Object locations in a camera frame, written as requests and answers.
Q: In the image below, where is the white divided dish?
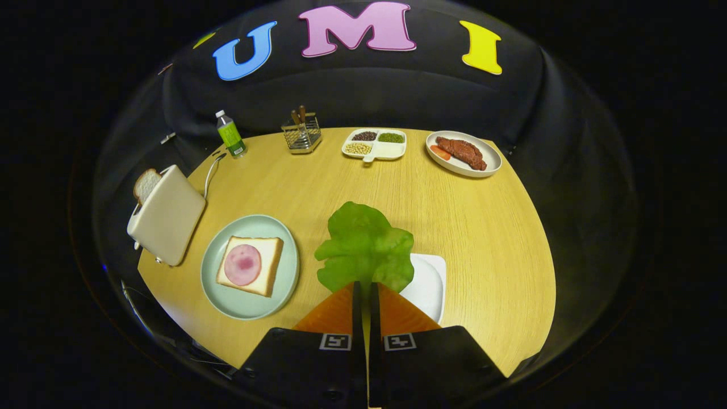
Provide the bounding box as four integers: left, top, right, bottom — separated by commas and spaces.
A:
341, 128, 407, 164

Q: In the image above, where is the pink ham slice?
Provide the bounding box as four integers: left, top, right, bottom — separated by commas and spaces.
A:
224, 244, 262, 286

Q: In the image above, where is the green label water bottle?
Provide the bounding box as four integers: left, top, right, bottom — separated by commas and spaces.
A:
215, 110, 247, 158

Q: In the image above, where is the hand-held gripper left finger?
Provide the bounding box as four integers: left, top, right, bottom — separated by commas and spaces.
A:
236, 280, 369, 409

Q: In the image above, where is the white square plate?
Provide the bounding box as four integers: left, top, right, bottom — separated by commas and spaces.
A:
399, 253, 447, 324

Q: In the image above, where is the bread slice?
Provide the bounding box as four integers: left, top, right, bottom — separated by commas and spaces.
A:
133, 168, 163, 205

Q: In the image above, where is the brown steak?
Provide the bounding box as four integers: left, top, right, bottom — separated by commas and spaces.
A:
436, 136, 488, 172

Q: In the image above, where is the white oval meat plate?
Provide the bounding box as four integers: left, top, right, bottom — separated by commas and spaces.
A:
425, 131, 503, 178

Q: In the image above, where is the black backdrop cloth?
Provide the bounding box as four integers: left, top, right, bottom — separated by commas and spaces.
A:
94, 0, 640, 341

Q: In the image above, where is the wire cutlery holder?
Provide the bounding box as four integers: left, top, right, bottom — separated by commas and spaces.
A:
281, 119, 323, 155

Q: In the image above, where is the white toaster cable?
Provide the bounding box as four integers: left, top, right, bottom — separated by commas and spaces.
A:
203, 152, 227, 199

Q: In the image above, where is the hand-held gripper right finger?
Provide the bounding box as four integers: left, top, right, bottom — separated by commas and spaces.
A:
369, 281, 507, 409

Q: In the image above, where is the green lettuce leaf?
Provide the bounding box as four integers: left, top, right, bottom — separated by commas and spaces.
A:
314, 201, 415, 294

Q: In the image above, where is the pale green round plate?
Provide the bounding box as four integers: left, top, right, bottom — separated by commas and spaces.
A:
200, 214, 300, 320

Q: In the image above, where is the white toaster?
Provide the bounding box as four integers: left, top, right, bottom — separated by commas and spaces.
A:
127, 165, 207, 266

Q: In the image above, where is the square toast slice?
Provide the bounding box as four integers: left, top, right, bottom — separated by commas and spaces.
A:
216, 236, 284, 298

